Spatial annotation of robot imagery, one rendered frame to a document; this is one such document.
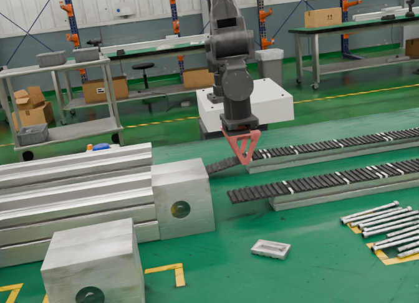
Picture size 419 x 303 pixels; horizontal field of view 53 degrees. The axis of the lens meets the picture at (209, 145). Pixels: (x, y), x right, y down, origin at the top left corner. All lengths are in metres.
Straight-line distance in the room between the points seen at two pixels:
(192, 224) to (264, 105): 0.66
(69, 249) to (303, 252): 0.32
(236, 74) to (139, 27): 7.58
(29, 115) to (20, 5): 3.28
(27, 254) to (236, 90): 0.44
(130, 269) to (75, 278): 0.06
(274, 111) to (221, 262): 0.75
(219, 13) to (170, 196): 0.40
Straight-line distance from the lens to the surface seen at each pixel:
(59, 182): 0.87
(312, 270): 0.59
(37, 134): 3.79
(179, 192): 0.66
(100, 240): 0.53
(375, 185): 0.80
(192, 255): 0.65
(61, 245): 0.55
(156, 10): 8.34
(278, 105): 1.29
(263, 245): 0.64
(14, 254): 0.73
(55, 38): 8.53
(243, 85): 0.78
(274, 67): 5.81
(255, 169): 0.91
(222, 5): 0.90
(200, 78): 5.64
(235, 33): 0.84
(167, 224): 0.68
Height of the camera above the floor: 1.11
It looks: 17 degrees down
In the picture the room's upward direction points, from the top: 7 degrees counter-clockwise
